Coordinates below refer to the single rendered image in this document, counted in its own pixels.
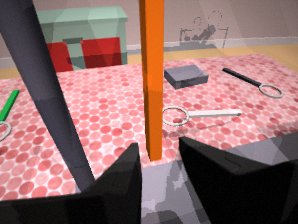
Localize grey rectangular block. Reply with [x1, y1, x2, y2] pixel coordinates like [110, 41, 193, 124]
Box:
[164, 64, 209, 90]

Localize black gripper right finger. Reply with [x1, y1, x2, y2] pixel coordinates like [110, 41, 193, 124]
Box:
[179, 136, 298, 224]

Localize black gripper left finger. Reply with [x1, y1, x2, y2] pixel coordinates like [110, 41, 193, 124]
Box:
[0, 142, 142, 224]

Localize black handle with grey ring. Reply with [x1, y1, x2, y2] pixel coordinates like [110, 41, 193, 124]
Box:
[222, 67, 284, 98]

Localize grey loop with flat beige handle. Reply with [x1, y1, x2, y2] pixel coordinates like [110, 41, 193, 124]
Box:
[162, 105, 242, 126]

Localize orange handle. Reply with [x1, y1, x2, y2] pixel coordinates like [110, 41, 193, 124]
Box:
[139, 0, 164, 162]

